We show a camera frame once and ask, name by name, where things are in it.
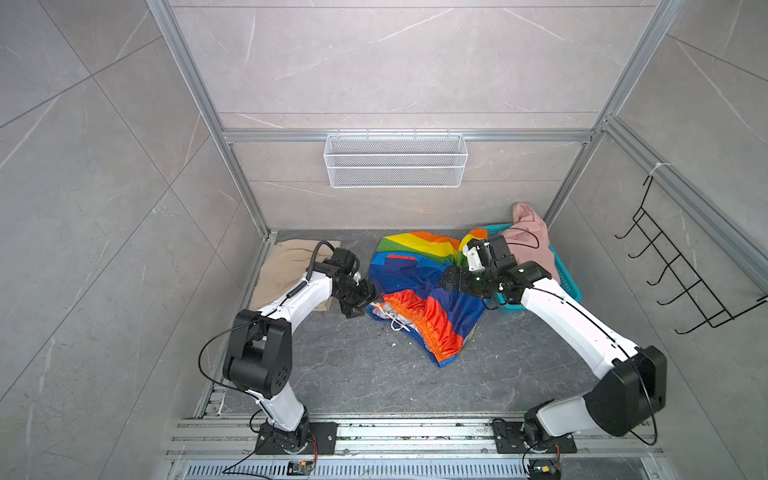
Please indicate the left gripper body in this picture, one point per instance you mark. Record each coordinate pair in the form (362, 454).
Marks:
(352, 293)

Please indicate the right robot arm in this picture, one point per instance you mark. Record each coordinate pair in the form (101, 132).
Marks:
(632, 381)

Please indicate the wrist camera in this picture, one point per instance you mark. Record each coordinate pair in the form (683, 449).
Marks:
(345, 260)
(489, 254)

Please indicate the white wire wall basket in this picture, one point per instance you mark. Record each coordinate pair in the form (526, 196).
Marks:
(392, 160)

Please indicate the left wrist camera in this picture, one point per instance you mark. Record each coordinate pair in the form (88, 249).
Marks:
(345, 260)

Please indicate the teal plastic basket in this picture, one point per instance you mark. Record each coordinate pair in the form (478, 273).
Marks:
(566, 280)

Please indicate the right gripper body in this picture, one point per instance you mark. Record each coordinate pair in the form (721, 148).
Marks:
(479, 282)

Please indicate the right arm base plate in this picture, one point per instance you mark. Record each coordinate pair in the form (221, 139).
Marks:
(518, 437)

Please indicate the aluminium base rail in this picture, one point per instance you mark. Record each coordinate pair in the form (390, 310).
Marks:
(431, 447)

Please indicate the aluminium frame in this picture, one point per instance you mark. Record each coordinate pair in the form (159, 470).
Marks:
(533, 77)

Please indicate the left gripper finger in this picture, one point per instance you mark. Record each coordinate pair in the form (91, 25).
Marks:
(369, 293)
(355, 308)

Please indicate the rainbow striped shorts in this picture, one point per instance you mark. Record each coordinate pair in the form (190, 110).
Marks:
(406, 270)

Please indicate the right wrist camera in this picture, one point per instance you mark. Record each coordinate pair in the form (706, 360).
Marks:
(489, 254)

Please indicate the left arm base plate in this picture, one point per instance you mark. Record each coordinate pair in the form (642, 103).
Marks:
(309, 438)

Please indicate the beige shorts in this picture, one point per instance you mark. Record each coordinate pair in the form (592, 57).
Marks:
(284, 267)

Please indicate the black wire hook rack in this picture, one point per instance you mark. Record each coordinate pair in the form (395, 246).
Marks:
(713, 312)

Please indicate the pink shorts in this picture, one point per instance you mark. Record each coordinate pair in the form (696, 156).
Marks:
(528, 239)

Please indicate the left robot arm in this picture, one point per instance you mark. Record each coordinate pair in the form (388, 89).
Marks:
(260, 347)

